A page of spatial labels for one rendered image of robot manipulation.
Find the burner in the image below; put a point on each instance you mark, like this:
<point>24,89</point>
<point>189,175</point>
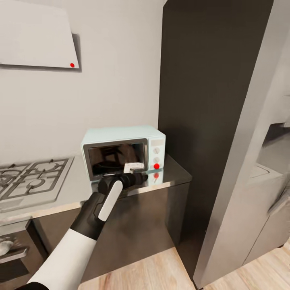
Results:
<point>29,183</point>

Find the fridge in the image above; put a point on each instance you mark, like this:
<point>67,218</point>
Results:
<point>224,106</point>

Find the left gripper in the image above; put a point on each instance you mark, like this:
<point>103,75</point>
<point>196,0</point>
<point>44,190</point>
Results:
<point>136,178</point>

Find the oven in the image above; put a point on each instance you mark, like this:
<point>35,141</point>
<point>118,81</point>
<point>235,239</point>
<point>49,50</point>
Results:
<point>22,253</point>

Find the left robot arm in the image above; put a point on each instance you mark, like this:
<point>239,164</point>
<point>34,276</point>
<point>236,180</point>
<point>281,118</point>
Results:
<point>64,268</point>

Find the range hood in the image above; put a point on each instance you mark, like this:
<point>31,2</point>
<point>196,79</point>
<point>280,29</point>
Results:
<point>35,35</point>

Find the microwave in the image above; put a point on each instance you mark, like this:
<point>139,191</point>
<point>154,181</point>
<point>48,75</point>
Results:
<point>106,150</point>

